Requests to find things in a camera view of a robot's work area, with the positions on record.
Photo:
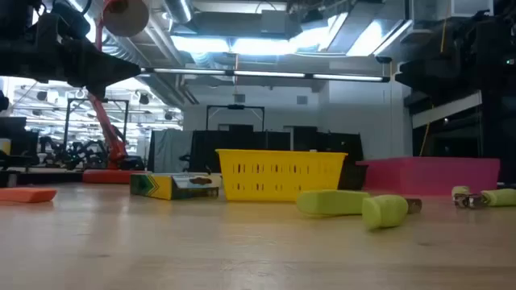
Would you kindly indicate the black background frame stand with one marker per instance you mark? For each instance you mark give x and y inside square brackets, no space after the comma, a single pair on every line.
[66,129]
[235,107]

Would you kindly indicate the orange eraser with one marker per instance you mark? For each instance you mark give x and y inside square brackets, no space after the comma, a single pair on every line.
[26,195]

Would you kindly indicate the silver round ceiling duct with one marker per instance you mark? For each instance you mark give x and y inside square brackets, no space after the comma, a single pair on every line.
[179,10]

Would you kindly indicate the pink plastic tray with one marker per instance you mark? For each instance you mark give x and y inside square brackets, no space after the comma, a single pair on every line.
[431,175]

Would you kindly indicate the red desk lamp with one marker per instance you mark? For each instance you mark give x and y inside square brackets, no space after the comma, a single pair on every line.
[121,16]

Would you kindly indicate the black plastic basket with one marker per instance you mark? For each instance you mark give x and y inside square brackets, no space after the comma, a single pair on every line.
[354,177]

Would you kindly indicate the yellow plastic basket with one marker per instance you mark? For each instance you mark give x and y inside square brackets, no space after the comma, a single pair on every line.
[282,177]

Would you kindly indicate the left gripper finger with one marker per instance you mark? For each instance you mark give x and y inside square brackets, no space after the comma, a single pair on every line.
[92,64]

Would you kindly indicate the Crayola crayon box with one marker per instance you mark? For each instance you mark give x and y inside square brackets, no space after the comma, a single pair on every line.
[161,187]

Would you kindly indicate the grey wall vent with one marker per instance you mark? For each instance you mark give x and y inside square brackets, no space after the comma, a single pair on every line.
[302,100]
[239,98]

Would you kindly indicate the grey fabric cover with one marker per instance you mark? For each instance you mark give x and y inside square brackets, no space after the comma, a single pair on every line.
[169,151]

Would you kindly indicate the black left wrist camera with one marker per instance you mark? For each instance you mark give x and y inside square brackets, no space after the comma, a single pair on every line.
[72,20]

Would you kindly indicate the black partition panels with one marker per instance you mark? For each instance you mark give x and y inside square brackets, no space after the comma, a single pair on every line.
[274,139]

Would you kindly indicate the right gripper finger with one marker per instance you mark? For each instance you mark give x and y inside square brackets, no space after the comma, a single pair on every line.
[439,72]

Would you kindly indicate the yellow cup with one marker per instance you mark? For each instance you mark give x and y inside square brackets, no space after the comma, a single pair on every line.
[5,147]

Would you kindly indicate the black bar with light strips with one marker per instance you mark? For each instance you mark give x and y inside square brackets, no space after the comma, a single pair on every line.
[308,75]

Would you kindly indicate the black background robot arms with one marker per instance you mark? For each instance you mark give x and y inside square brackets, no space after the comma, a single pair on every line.
[80,155]

